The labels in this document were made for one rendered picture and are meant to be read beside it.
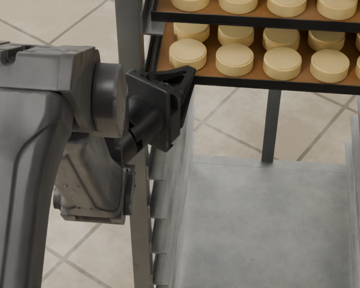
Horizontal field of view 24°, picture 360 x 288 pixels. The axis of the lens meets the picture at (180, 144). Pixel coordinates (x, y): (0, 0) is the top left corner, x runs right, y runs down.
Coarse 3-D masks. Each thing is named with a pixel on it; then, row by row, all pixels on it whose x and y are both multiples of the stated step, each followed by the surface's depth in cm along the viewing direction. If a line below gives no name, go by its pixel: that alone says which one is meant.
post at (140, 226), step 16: (128, 0) 99; (128, 16) 101; (128, 32) 103; (128, 48) 105; (128, 64) 107; (144, 160) 119; (144, 176) 122; (144, 192) 124; (144, 208) 127; (144, 224) 130; (144, 240) 133; (144, 256) 136; (144, 272) 139
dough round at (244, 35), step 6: (222, 30) 113; (228, 30) 113; (234, 30) 113; (240, 30) 113; (246, 30) 113; (252, 30) 113; (222, 36) 113; (228, 36) 112; (234, 36) 112; (240, 36) 112; (246, 36) 112; (252, 36) 113; (222, 42) 113; (228, 42) 113; (234, 42) 112; (240, 42) 112; (246, 42) 113; (252, 42) 114
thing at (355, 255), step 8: (352, 152) 200; (352, 160) 198; (352, 168) 197; (352, 176) 195; (352, 184) 193; (352, 192) 191; (352, 200) 190; (352, 208) 188; (352, 216) 186; (352, 224) 185; (352, 232) 183; (352, 240) 182; (352, 248) 180; (352, 256) 179; (352, 264) 177
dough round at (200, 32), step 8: (176, 24) 114; (184, 24) 114; (192, 24) 114; (200, 24) 114; (176, 32) 114; (184, 32) 113; (192, 32) 113; (200, 32) 113; (208, 32) 114; (200, 40) 114
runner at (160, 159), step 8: (152, 152) 125; (160, 152) 126; (168, 152) 126; (152, 160) 125; (160, 160) 125; (168, 160) 125; (152, 168) 124; (160, 168) 124; (152, 176) 122; (160, 176) 122
